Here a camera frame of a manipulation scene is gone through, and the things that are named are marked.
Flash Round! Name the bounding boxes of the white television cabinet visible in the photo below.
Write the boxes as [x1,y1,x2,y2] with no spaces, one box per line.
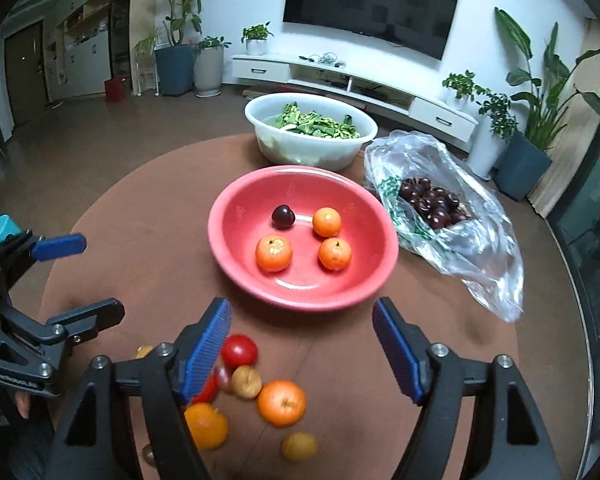
[231,52,480,143]

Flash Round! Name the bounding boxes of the red bin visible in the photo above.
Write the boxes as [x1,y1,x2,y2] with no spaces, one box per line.
[104,76,127,103]

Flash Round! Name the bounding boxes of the broad-leaf plant in blue pot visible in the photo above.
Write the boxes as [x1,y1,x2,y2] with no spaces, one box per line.
[495,7,600,203]

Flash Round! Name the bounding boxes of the chopped green vegetables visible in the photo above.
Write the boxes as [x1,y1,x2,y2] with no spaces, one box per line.
[267,101,361,140]

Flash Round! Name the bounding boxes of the tall plant in blue pot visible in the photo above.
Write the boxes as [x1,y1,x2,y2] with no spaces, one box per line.
[135,0,213,97]

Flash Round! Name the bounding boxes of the orange tangerine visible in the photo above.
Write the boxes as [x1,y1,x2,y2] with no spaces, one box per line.
[317,237,353,272]
[255,234,294,274]
[184,402,230,452]
[256,380,307,428]
[312,207,342,239]

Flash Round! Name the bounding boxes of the dark purple plum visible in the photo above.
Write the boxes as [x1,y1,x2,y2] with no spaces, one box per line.
[271,204,296,231]

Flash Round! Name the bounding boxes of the white plastic basin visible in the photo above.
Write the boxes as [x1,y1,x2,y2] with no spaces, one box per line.
[244,92,378,172]

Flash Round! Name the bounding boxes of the plant in ribbed white pot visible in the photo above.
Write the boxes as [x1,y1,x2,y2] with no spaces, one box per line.
[192,35,231,98]

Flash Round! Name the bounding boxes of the dark wooden door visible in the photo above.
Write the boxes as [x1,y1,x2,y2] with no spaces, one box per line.
[4,20,48,126]

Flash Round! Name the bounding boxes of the white metal plant stand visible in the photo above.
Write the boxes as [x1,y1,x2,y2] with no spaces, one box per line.
[132,50,161,97]

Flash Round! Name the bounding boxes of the small plant in white pot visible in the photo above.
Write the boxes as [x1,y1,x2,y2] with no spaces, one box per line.
[240,21,275,57]
[442,71,481,111]

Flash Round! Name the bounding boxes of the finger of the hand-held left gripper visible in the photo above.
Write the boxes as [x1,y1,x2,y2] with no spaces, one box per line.
[2,230,87,291]
[0,297,126,383]

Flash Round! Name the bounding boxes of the beige curtain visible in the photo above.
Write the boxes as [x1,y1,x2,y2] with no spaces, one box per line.
[527,17,600,218]

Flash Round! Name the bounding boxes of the small drooping green plant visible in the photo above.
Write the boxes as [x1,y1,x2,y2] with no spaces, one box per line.
[131,34,158,58]

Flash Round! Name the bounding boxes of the person's left hand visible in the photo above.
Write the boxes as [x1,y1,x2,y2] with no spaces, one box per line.
[0,379,33,421]

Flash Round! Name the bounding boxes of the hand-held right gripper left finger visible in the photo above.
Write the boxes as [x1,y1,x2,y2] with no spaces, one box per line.
[45,296,233,480]

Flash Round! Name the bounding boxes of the red tomato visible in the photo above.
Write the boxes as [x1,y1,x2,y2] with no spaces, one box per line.
[221,334,259,368]
[190,370,220,405]

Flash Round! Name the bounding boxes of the glass sliding door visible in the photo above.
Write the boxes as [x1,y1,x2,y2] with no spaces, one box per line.
[550,110,600,436]

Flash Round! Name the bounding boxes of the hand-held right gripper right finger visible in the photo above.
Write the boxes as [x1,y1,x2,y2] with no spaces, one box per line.
[371,296,563,480]

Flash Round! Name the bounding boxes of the clear plastic bag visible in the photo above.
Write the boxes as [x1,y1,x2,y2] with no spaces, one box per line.
[362,129,525,323]

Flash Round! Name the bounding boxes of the pink plastic bowl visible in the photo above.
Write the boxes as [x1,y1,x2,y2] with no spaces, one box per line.
[208,166,400,311]

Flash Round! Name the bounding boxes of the pile of dark cherries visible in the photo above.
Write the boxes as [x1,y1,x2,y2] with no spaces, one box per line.
[397,176,468,231]

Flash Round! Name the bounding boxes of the plant in tall white pot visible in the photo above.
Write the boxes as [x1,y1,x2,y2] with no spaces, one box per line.
[467,87,518,181]

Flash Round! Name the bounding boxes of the tangle of cables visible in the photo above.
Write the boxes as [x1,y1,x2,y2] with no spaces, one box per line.
[300,51,348,68]

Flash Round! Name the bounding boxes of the white wall cabinet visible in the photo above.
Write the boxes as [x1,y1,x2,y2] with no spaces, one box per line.
[42,0,116,103]

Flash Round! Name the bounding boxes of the black wall television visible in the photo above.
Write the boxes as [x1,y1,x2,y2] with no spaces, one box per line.
[282,0,462,61]

